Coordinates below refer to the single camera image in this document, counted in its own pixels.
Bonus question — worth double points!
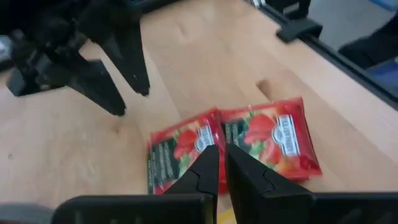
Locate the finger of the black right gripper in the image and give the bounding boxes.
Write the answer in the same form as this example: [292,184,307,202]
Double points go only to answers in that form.
[67,52,127,117]
[92,17,151,96]

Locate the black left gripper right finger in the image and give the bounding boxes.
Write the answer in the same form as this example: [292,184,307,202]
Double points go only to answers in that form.
[224,142,314,224]

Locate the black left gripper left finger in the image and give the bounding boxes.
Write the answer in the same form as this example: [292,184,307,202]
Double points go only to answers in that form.
[164,144,221,196]

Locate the red strawberry tea packet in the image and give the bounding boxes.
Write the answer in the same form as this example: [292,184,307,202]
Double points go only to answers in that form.
[146,107,229,196]
[219,96,323,183]

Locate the blue box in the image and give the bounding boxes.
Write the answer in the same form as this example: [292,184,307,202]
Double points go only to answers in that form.
[365,57,398,94]

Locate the black aluminium table frame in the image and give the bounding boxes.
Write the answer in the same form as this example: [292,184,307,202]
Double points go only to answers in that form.
[245,0,398,111]

